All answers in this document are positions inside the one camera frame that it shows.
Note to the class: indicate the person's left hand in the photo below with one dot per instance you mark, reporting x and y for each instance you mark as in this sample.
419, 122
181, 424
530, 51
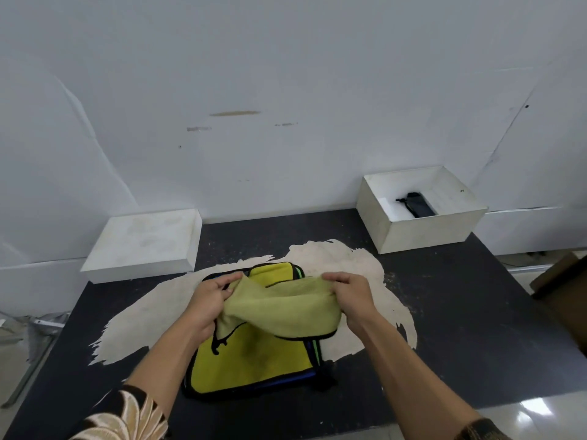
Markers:
204, 304

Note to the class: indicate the person's right hand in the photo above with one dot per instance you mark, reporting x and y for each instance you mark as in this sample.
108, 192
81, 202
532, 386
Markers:
358, 301

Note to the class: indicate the person's left thumb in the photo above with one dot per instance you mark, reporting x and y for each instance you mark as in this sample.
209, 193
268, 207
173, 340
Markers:
229, 279

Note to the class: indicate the person's right thumb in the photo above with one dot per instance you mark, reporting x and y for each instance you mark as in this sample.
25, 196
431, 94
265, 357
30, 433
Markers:
335, 277

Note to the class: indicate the yellow-green microfibre cloth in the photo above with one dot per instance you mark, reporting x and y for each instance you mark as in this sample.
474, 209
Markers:
284, 311

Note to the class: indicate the person's right forearm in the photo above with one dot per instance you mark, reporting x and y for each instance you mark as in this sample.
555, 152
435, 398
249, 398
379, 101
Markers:
408, 375

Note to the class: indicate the person's left forearm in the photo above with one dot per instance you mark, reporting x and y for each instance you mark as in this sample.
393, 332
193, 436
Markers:
167, 361

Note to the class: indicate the open white box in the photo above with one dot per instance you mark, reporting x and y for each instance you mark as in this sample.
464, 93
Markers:
412, 233

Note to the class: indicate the yellow bag with black trim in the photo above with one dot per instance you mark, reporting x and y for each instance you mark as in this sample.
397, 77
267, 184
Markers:
252, 366

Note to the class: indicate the flat white box lid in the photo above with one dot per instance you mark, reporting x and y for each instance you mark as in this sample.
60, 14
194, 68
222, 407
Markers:
142, 245

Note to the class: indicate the patterned left sleeve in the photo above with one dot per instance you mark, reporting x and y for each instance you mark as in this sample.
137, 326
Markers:
121, 416

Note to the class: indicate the patterned sleeve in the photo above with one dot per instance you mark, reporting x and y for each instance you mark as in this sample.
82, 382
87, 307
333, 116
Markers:
486, 431
121, 416

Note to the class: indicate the patterned right sleeve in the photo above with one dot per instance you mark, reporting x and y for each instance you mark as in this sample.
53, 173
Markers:
486, 431

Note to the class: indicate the brown cardboard box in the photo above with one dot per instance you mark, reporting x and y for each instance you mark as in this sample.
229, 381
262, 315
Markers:
566, 293

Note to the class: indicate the grey metal frame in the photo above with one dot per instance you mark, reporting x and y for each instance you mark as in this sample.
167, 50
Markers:
32, 343

